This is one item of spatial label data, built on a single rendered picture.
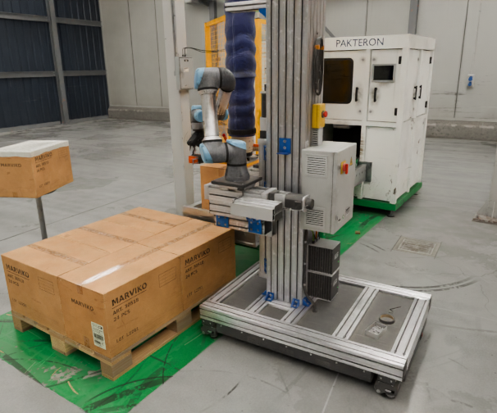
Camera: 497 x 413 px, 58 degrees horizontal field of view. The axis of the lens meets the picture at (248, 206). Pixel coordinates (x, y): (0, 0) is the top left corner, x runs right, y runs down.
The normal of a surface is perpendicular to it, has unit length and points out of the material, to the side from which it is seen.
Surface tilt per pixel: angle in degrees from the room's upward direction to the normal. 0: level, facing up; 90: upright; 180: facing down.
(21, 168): 90
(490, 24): 90
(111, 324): 90
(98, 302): 90
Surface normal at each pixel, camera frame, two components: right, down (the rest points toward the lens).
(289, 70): -0.51, 0.26
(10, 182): -0.15, 0.29
